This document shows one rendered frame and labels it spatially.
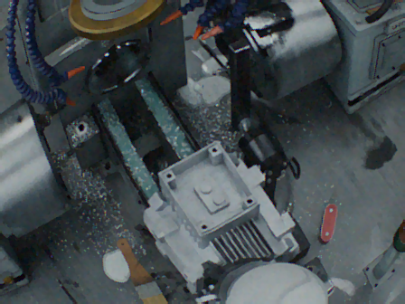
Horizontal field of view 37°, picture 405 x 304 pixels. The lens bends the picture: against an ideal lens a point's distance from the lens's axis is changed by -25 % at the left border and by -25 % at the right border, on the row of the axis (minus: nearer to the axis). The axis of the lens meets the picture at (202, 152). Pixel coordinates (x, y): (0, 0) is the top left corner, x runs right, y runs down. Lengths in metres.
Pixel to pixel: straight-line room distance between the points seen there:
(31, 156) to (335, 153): 0.70
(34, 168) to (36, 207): 0.08
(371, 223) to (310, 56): 0.41
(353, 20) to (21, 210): 0.77
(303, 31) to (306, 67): 0.08
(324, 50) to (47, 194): 0.60
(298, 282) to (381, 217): 0.81
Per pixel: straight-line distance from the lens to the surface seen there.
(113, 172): 1.51
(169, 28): 1.40
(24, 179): 1.20
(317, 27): 1.32
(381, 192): 1.54
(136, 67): 1.44
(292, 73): 1.32
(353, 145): 1.57
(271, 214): 1.20
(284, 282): 0.72
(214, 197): 1.13
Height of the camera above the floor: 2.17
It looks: 63 degrees down
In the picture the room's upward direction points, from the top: 4 degrees counter-clockwise
